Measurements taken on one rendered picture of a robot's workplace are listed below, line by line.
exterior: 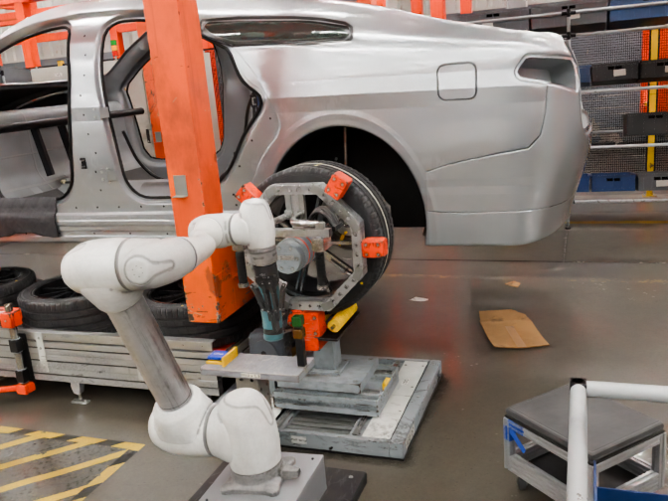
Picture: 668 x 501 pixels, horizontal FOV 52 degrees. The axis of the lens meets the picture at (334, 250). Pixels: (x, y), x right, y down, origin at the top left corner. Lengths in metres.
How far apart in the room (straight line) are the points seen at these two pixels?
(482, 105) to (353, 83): 0.58
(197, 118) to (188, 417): 1.36
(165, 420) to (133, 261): 0.59
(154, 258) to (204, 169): 1.35
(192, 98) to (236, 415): 1.43
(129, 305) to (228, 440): 0.49
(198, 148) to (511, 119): 1.32
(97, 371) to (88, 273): 1.96
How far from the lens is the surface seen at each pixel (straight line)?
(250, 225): 2.13
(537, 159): 3.03
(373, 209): 2.80
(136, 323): 1.84
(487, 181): 3.05
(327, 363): 3.15
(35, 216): 4.22
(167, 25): 2.92
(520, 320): 4.29
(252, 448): 2.00
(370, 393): 3.07
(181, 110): 2.91
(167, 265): 1.65
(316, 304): 2.88
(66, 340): 3.73
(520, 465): 2.62
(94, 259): 1.73
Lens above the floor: 1.54
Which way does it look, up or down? 14 degrees down
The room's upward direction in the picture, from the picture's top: 5 degrees counter-clockwise
